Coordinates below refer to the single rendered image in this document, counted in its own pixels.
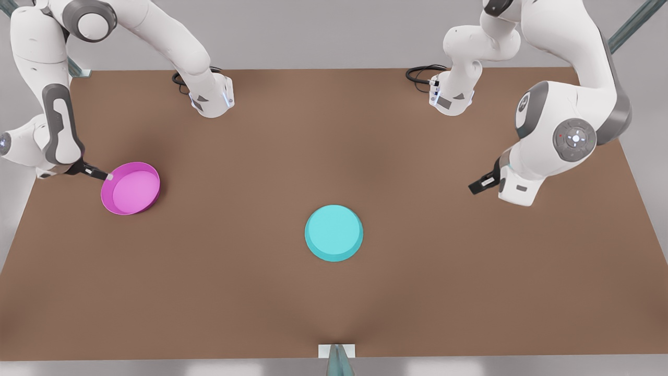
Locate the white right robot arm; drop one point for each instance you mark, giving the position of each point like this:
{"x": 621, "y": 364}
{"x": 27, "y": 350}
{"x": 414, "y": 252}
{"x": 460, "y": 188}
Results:
{"x": 156, "y": 31}

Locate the blue plate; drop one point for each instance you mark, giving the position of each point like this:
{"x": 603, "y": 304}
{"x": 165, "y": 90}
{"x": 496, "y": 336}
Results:
{"x": 334, "y": 232}

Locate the pink plate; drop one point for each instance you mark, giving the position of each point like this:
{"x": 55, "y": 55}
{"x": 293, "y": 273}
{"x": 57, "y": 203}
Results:
{"x": 133, "y": 190}

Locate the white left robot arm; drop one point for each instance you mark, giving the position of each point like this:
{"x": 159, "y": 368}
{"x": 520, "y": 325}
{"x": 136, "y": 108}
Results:
{"x": 563, "y": 104}

